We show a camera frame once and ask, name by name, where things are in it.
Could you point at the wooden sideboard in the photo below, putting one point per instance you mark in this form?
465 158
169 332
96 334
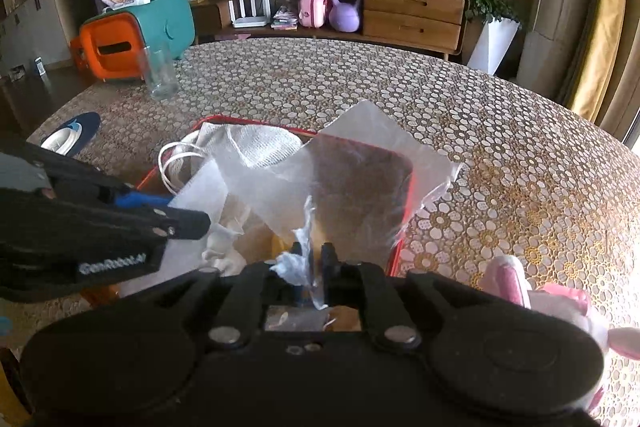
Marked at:
410 4

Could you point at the white planter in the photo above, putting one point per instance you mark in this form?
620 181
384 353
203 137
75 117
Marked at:
495 47

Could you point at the standing air conditioner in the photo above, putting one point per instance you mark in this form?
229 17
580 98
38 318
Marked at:
555 7

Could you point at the red box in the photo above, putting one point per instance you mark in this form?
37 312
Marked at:
407 207

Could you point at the yellow curtain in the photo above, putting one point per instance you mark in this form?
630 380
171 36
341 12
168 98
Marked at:
605 32

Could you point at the pink toy suitcase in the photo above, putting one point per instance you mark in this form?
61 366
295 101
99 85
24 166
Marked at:
314 9

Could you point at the clear drinking glass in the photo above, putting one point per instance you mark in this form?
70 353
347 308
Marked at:
160 77

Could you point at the white paper tissue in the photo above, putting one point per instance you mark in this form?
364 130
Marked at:
200 192

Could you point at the pink and white plush toy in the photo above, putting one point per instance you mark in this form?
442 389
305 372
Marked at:
565 307

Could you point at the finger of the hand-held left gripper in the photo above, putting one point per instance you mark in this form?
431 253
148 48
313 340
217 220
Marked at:
137 199
180 223

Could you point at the stack of small books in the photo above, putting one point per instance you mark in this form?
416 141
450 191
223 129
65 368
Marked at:
285 19

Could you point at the white router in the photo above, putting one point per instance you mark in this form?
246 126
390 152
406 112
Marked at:
247 23

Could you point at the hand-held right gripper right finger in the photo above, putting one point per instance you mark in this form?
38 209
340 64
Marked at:
330 268

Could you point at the dark blue and white slipper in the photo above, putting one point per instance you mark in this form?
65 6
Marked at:
82 124

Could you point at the purple kettlebell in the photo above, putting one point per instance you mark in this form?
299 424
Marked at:
345 14

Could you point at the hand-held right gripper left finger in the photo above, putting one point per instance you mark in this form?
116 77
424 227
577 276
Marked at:
252 292

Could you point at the clear plastic bag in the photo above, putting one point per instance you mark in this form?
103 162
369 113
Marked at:
350 142

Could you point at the teal and orange organizer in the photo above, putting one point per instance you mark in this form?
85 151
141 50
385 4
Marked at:
155 22

